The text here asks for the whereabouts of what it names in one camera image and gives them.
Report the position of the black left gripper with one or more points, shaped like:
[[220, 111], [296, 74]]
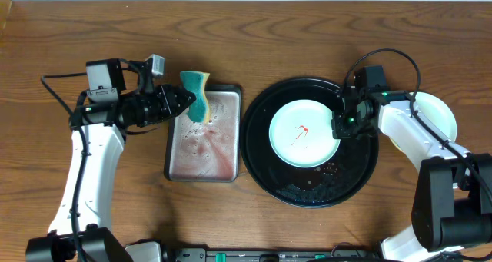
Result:
[[164, 104]]

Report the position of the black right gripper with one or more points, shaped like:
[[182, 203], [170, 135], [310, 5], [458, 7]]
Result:
[[340, 130]]

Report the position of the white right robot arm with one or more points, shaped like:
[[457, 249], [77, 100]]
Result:
[[452, 202]]

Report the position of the light blue plate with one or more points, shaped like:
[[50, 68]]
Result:
[[301, 134]]

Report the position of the pale green plate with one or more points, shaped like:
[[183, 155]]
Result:
[[436, 111]]

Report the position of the round black tray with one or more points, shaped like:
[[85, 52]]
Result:
[[323, 185]]

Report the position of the rectangular black metal tray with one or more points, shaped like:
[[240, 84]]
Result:
[[206, 152]]

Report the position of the green yellow sponge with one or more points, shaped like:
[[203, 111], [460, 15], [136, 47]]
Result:
[[194, 82]]

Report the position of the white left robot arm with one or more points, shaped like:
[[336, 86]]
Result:
[[82, 226]]

